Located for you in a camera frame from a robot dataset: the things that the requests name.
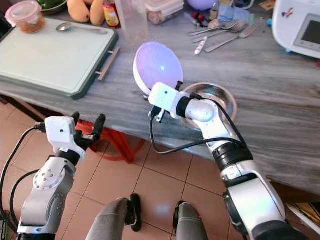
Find short metal spoon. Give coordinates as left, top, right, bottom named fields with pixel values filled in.
left=56, top=21, right=110, bottom=36

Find yellow mango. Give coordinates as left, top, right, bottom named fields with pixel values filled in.
left=89, top=0, right=106, bottom=27
left=67, top=0, right=92, bottom=24

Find red plastic stool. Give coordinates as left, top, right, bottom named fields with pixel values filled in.
left=80, top=120, right=145, bottom=164

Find long metal spoon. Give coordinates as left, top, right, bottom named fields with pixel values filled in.
left=191, top=20, right=246, bottom=44

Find white kitchen appliance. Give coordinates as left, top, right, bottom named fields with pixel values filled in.
left=272, top=0, right=320, bottom=60

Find pink-lidded plastic food container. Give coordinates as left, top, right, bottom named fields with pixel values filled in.
left=5, top=1, right=46, bottom=34

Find blue printed packet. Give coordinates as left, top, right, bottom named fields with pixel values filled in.
left=217, top=0, right=247, bottom=23

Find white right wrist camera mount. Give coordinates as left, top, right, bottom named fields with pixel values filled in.
left=148, top=82, right=189, bottom=118

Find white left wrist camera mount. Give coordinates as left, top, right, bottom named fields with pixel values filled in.
left=45, top=116, right=85, bottom=154

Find stainless steel bowl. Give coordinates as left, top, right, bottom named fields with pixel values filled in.
left=181, top=82, right=239, bottom=132

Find green bowl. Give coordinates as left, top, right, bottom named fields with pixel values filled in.
left=37, top=0, right=69, bottom=15

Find pale green tray with handle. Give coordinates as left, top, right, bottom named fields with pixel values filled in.
left=0, top=17, right=122, bottom=100

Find grey right robot leg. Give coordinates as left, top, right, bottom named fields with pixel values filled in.
left=172, top=200, right=210, bottom=240

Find white-lidded clear food box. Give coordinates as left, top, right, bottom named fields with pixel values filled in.
left=146, top=0, right=184, bottom=26

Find thin metal fork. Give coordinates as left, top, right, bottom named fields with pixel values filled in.
left=187, top=20, right=240, bottom=37

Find long metal fork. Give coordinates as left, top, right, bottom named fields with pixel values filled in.
left=204, top=24, right=261, bottom=54

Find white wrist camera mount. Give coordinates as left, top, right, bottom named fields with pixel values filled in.
left=45, top=116, right=85, bottom=154
left=148, top=82, right=189, bottom=118

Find orange sauce bottle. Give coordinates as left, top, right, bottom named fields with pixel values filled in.
left=103, top=0, right=122, bottom=29

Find purple round bowl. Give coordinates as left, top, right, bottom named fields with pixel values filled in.
left=186, top=0, right=219, bottom=12

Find clear plastic cup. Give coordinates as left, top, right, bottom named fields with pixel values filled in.
left=116, top=0, right=151, bottom=47

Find grey robot leg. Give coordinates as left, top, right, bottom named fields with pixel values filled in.
left=85, top=194, right=143, bottom=240
left=172, top=200, right=210, bottom=240

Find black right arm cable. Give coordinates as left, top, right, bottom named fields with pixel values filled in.
left=149, top=93, right=256, bottom=155

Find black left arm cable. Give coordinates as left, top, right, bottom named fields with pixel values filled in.
left=0, top=124, right=48, bottom=236

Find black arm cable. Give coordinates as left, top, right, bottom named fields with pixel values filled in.
left=149, top=93, right=256, bottom=155
left=0, top=124, right=48, bottom=236

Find grey left robot leg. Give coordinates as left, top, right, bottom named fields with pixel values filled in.
left=85, top=194, right=143, bottom=240

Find white-handled small knife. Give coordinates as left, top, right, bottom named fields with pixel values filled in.
left=194, top=36, right=209, bottom=56

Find white bowl with purple inside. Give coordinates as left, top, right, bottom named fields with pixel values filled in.
left=133, top=41, right=184, bottom=97

